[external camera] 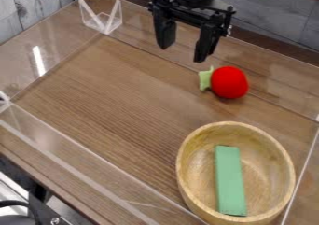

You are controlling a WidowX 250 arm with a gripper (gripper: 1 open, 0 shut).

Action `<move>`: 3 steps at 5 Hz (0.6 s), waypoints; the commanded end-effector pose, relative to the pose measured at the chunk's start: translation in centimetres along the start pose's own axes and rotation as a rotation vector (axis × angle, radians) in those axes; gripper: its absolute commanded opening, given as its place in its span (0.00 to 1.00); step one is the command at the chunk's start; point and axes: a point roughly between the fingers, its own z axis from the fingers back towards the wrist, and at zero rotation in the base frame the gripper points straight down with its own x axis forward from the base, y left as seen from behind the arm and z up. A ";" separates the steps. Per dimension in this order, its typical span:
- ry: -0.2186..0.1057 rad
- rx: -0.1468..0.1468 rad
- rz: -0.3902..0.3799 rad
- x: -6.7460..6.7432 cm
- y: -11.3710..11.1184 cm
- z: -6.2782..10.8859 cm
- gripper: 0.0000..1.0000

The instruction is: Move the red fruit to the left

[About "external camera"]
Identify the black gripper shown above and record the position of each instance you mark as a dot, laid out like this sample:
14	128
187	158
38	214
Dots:
210	15

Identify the red felt fruit green leaf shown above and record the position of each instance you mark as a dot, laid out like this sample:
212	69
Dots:
226	81

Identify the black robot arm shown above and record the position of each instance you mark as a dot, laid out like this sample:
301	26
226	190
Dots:
208	15

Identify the wooden oval bowl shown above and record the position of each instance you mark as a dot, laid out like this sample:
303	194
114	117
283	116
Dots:
269	174

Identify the green rectangular block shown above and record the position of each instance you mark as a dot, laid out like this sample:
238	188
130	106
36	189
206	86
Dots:
230	186

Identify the clear acrylic tray enclosure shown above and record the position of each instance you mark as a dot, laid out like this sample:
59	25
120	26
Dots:
106	122

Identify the black clamp with cable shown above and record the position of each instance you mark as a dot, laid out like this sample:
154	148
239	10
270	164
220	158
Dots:
39	214

